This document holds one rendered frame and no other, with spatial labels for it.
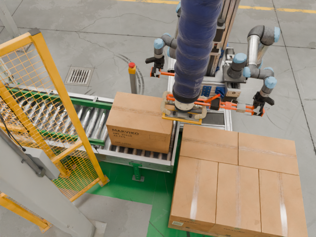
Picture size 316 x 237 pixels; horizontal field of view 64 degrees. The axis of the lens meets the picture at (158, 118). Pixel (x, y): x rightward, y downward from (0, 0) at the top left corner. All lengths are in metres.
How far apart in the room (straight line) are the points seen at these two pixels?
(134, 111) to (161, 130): 0.33
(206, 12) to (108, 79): 2.76
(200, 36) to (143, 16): 3.69
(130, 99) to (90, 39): 2.44
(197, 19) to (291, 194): 1.92
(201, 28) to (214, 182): 1.54
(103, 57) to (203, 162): 2.55
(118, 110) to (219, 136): 1.12
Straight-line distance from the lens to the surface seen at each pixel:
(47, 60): 1.54
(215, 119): 3.34
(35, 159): 1.41
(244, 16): 5.48
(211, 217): 2.48
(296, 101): 4.24
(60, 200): 1.89
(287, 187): 2.80
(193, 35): 1.55
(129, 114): 2.39
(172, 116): 2.16
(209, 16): 1.49
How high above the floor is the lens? 2.91
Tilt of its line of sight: 56 degrees down
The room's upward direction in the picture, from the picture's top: 2 degrees clockwise
